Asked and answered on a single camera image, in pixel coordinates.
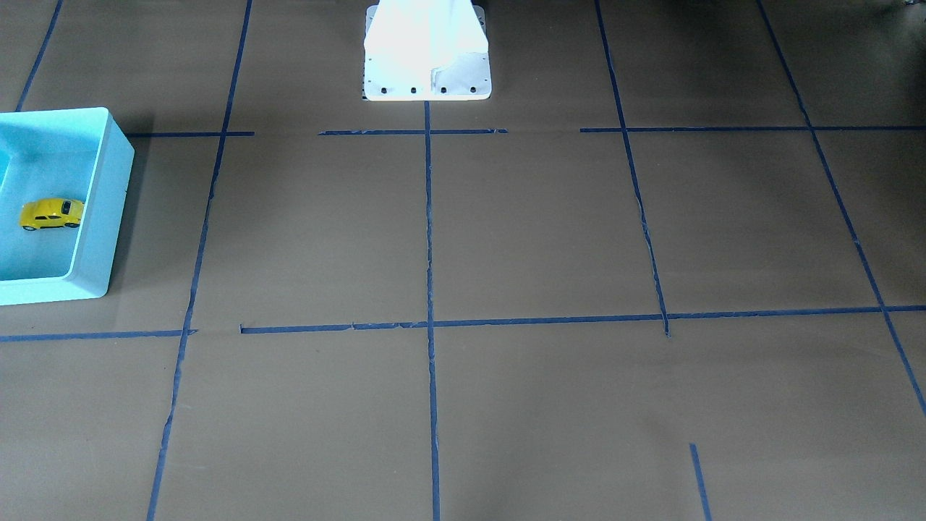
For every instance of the yellow beetle toy car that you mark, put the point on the yellow beetle toy car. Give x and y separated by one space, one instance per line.
51 213

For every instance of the turquoise plastic storage bin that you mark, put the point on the turquoise plastic storage bin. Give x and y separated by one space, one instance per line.
65 176

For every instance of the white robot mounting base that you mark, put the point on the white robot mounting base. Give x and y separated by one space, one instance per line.
426 51

